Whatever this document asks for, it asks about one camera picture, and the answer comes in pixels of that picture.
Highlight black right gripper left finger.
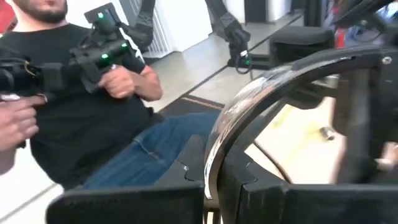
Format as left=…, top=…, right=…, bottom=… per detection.
left=46, top=135, right=206, bottom=224

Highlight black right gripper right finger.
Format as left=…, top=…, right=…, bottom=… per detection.
left=217, top=146, right=398, bottom=224

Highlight black framed eyeglasses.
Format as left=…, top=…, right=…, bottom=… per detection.
left=203, top=46, right=398, bottom=200

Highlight person's left forearm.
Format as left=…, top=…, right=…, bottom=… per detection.
left=133, top=65, right=164, bottom=102

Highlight chrome socket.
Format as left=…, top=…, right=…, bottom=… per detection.
left=320, top=126, right=335, bottom=141

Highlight person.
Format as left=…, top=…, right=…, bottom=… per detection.
left=0, top=0, right=221, bottom=190

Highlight person's left hand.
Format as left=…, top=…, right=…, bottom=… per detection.
left=98, top=65, right=137, bottom=100

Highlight person's hand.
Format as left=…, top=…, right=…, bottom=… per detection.
left=98, top=65, right=137, bottom=100
left=0, top=95, right=46, bottom=153

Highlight person's right hand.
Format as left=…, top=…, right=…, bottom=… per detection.
left=0, top=95, right=46, bottom=153

